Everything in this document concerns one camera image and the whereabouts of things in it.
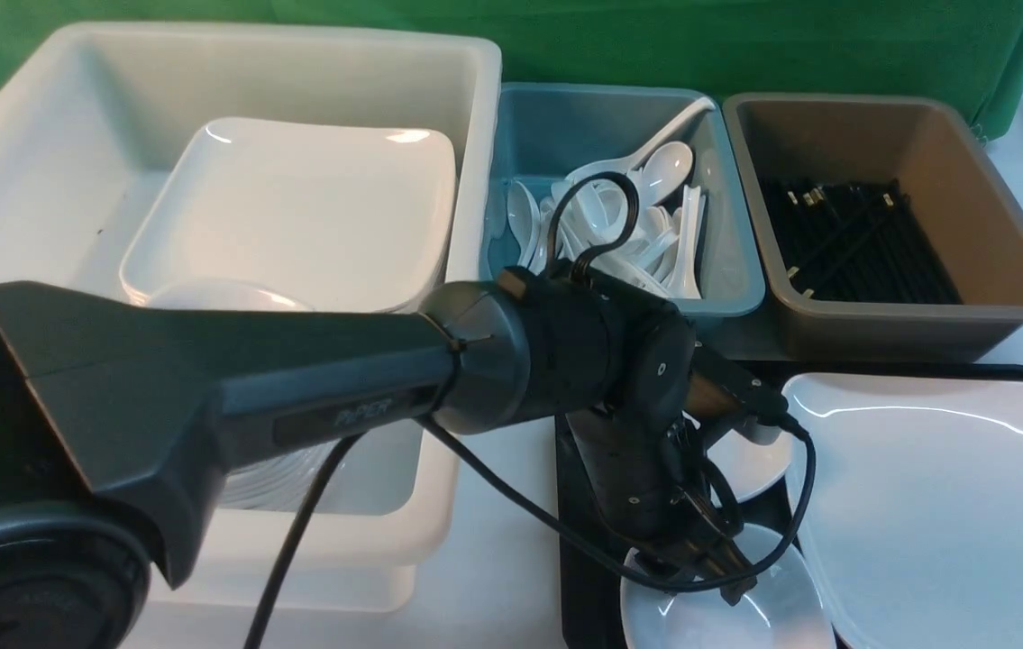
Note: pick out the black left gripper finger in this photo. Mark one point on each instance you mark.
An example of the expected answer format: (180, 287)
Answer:
(723, 560)

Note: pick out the stack of small white bowls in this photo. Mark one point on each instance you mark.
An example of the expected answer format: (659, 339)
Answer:
(276, 485)

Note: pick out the black serving tray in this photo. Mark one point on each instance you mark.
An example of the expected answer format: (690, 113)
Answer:
(590, 612)

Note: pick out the brown plastic bin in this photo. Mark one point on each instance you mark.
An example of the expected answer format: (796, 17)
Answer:
(965, 208)

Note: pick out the blue plastic bin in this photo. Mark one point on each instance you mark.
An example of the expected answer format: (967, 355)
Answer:
(546, 131)

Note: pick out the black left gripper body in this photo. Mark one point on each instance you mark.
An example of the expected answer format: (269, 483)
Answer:
(646, 455)

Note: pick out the large white square plate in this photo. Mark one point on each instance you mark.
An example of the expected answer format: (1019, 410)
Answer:
(914, 533)

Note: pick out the stack of white plates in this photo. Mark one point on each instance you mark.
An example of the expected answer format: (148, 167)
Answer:
(335, 218)

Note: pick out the small white bowl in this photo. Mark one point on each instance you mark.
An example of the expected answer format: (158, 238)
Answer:
(782, 611)
(750, 468)

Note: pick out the large white plastic tub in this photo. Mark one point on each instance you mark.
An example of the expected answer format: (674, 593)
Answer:
(92, 125)

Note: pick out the pile of white spoons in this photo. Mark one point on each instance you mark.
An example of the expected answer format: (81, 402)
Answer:
(636, 216)

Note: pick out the green cloth backdrop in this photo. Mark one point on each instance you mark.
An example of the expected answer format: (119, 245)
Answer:
(967, 54)

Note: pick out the pile of black chopsticks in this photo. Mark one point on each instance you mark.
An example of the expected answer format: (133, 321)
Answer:
(855, 242)

